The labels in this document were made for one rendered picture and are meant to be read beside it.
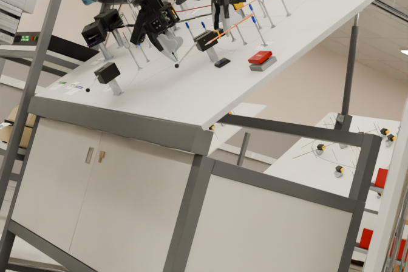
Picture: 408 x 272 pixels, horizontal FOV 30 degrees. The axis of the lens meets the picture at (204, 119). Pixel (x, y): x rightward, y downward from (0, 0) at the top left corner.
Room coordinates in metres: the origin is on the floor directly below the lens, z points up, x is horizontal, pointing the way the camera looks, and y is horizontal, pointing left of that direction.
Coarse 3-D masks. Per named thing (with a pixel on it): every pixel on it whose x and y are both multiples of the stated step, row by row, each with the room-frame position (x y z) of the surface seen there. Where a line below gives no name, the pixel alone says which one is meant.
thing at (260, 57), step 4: (260, 52) 2.05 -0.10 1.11; (264, 52) 2.03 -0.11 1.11; (268, 52) 2.02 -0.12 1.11; (252, 56) 2.05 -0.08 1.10; (256, 56) 2.03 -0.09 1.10; (260, 56) 2.02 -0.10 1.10; (264, 56) 2.01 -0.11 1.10; (268, 56) 2.02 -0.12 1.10; (248, 60) 2.04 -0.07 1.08; (252, 60) 2.03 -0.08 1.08; (256, 60) 2.01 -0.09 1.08; (260, 60) 2.01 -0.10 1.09; (264, 60) 2.02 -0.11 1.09
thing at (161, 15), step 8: (136, 0) 2.17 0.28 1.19; (144, 0) 2.19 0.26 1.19; (152, 0) 2.17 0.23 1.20; (160, 0) 2.17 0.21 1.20; (144, 8) 2.19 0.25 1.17; (152, 8) 2.19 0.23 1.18; (160, 8) 2.16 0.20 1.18; (168, 8) 2.19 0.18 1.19; (152, 16) 2.17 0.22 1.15; (160, 16) 2.17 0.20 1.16; (168, 16) 2.19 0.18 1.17; (144, 24) 2.19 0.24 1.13; (152, 24) 2.19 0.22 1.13; (160, 24) 2.18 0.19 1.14; (168, 24) 2.15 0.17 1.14; (152, 32) 2.19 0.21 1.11; (160, 32) 2.23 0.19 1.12
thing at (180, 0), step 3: (174, 0) 2.93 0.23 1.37; (177, 0) 2.91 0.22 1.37; (180, 0) 2.91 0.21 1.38; (183, 0) 2.92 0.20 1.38; (186, 0) 2.93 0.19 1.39; (174, 3) 2.92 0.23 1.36; (177, 3) 2.92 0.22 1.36; (180, 3) 2.92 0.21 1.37; (183, 3) 2.93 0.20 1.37; (180, 6) 2.94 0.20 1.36; (183, 6) 2.93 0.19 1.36; (186, 6) 2.94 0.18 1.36; (183, 9) 2.94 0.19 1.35; (186, 9) 2.94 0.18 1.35
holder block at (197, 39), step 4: (204, 32) 2.25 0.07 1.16; (208, 32) 2.23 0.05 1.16; (212, 32) 2.22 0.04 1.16; (196, 36) 2.25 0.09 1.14; (200, 36) 2.23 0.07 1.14; (204, 36) 2.21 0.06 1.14; (208, 36) 2.22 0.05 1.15; (212, 36) 2.22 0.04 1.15; (196, 40) 2.22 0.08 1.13; (200, 40) 2.21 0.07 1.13; (208, 40) 2.22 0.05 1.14; (216, 40) 2.23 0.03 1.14; (196, 44) 2.25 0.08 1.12; (200, 44) 2.22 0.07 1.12; (204, 44) 2.22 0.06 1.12; (208, 44) 2.23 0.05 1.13; (212, 44) 2.23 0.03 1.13; (200, 48) 2.23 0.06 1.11; (204, 48) 2.22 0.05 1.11; (208, 48) 2.23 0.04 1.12
